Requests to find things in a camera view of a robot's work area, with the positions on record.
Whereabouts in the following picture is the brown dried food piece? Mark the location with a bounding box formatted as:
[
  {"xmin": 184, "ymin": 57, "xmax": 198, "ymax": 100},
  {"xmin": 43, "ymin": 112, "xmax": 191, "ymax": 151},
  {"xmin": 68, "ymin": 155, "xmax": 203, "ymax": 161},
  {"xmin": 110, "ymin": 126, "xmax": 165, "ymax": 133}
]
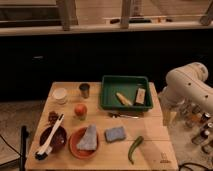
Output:
[{"xmin": 48, "ymin": 111, "xmax": 59, "ymax": 125}]

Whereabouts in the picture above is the grey folded cloth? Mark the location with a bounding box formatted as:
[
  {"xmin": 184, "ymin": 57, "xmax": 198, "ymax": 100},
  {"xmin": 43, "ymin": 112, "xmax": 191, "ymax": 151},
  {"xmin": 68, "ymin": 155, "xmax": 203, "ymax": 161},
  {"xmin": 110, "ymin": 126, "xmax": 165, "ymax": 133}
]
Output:
[{"xmin": 77, "ymin": 125, "xmax": 97, "ymax": 150}]

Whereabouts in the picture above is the black stand post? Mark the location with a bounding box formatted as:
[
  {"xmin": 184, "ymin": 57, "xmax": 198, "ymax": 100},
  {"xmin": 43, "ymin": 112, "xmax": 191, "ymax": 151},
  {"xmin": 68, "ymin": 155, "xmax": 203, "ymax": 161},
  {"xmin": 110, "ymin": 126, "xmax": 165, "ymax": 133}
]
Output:
[{"xmin": 19, "ymin": 125, "xmax": 29, "ymax": 171}]

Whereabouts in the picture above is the brown rectangular block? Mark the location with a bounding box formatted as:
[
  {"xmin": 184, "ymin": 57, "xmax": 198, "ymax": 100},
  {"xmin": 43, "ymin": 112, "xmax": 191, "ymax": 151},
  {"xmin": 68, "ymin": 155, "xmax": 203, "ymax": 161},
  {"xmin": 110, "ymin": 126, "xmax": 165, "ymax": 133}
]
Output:
[{"xmin": 135, "ymin": 88, "xmax": 146, "ymax": 104}]

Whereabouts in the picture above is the blue sponge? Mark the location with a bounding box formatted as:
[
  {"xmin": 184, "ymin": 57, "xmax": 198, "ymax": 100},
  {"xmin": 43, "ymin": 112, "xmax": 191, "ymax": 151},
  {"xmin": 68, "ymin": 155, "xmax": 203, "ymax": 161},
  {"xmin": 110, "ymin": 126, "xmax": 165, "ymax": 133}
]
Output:
[{"xmin": 105, "ymin": 126, "xmax": 126, "ymax": 143}]

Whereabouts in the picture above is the dark red bowl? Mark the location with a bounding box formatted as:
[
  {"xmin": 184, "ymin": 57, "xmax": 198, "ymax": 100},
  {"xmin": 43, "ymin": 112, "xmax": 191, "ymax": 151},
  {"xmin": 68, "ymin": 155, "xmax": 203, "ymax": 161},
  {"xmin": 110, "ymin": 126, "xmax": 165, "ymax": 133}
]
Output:
[{"xmin": 39, "ymin": 126, "xmax": 67, "ymax": 153}]

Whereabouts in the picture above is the white paper cup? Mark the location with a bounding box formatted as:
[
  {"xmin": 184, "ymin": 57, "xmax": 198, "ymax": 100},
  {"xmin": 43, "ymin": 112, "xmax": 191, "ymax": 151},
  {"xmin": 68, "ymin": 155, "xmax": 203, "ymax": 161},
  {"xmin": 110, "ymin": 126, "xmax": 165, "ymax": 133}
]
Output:
[{"xmin": 52, "ymin": 88, "xmax": 67, "ymax": 104}]

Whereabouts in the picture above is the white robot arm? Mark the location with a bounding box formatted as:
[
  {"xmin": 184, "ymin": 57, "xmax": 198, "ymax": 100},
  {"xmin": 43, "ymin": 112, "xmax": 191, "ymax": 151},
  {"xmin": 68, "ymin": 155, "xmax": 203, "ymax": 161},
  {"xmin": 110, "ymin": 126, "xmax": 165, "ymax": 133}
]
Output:
[{"xmin": 159, "ymin": 62, "xmax": 213, "ymax": 126}]

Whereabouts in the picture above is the green chili pepper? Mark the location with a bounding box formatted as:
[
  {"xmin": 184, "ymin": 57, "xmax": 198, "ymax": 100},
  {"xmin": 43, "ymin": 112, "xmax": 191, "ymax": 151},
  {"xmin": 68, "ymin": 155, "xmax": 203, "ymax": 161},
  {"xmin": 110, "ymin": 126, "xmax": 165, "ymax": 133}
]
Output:
[{"xmin": 128, "ymin": 136, "xmax": 144, "ymax": 164}]

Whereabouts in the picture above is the yellow corn cob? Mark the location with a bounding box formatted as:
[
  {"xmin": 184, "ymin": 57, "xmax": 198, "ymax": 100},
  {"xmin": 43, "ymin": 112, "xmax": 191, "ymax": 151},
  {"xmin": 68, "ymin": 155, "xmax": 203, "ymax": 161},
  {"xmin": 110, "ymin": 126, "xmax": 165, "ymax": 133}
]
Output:
[{"xmin": 116, "ymin": 92, "xmax": 132, "ymax": 106}]

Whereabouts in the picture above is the orange tomato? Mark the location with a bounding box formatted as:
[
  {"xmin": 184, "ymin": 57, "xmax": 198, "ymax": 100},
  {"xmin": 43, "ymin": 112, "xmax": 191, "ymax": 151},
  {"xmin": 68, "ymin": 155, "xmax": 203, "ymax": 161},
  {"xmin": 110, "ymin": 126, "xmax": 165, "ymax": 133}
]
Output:
[{"xmin": 74, "ymin": 104, "xmax": 87, "ymax": 117}]

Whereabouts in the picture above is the small metal cup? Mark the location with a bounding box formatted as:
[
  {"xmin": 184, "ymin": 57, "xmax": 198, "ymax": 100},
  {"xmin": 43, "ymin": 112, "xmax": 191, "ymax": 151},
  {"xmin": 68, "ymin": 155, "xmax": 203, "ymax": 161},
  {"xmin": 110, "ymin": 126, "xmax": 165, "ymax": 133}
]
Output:
[{"xmin": 79, "ymin": 83, "xmax": 90, "ymax": 98}]

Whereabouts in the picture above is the orange plate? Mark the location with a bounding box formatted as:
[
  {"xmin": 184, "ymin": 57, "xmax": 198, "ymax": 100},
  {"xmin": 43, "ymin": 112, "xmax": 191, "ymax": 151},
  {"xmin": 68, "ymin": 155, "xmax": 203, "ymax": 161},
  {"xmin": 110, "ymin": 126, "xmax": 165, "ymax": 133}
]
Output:
[{"xmin": 69, "ymin": 127, "xmax": 98, "ymax": 160}]

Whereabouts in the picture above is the green plastic tray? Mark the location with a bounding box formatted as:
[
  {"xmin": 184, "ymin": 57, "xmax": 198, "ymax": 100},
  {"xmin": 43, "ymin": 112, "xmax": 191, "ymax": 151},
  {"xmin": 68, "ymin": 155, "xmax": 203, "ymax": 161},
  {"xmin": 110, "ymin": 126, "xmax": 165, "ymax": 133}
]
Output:
[{"xmin": 100, "ymin": 75, "xmax": 153, "ymax": 112}]

